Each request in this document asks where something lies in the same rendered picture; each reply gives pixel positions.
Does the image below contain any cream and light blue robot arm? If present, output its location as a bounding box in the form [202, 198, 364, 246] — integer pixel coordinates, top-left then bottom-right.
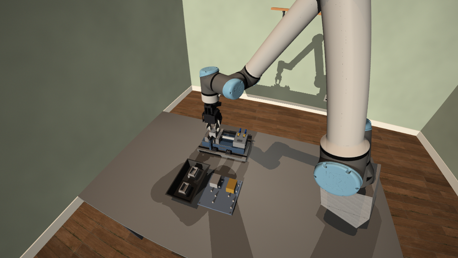
[199, 0, 374, 196]

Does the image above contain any yellow rectangular block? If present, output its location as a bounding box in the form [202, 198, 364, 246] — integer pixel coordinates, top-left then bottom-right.
[226, 178, 237, 194]

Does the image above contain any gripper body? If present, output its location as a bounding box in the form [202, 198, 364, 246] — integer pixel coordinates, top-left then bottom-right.
[202, 102, 220, 124]

